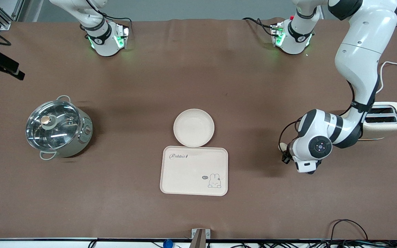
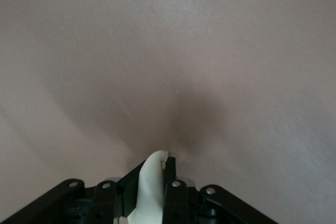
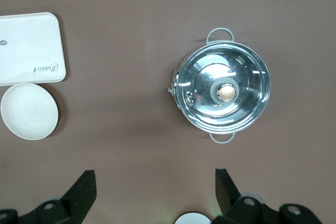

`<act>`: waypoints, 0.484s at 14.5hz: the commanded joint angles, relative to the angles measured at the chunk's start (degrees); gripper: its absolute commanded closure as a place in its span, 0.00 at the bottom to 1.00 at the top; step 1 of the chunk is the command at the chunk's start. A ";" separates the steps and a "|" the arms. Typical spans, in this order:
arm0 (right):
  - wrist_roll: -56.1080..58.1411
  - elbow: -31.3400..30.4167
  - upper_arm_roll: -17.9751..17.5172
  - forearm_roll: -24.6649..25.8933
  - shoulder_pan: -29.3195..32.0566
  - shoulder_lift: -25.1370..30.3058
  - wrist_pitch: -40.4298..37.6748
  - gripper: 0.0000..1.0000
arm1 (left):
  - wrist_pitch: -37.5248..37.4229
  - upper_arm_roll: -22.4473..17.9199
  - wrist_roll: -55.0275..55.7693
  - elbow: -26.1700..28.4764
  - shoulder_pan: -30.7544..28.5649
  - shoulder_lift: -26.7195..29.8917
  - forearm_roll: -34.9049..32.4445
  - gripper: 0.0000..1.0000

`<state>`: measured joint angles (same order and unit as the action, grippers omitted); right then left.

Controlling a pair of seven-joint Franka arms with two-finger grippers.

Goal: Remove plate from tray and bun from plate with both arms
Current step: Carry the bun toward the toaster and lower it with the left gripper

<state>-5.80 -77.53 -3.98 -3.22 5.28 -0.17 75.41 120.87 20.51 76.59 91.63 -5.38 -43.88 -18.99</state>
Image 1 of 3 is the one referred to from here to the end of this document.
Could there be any black looped cable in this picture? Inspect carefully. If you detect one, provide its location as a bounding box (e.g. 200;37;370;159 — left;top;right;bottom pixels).
329;219;369;243

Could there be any cream two-slot toaster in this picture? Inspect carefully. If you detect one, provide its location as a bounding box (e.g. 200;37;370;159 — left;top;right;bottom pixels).
360;102;397;141

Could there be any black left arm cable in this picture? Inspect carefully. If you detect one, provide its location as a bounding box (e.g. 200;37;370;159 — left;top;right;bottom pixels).
278;80;357;164

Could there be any black tangled cable bundle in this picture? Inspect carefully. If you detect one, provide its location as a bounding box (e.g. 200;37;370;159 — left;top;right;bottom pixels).
230;240;397;248

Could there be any cream round plate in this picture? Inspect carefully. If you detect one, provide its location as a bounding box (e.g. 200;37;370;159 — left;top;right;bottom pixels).
173;109;215;148

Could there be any cream rabbit print tray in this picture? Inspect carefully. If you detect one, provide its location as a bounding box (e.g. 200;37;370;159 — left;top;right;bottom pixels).
160;146;228;197

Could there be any pale green electric cooking pot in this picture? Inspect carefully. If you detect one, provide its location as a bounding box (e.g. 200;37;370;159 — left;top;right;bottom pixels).
26;95;94;161

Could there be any glass pot lid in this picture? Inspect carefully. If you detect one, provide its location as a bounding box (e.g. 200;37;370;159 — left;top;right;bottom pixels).
26;100;82;151

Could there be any metal arm base connector bracket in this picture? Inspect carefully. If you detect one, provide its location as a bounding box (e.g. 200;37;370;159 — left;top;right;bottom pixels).
270;23;286;47
115;23;130;49

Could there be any brown table mat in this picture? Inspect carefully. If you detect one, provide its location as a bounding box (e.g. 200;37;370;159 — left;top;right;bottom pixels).
0;17;397;240

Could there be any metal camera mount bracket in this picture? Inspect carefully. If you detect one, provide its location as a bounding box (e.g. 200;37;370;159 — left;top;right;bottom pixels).
191;228;211;248

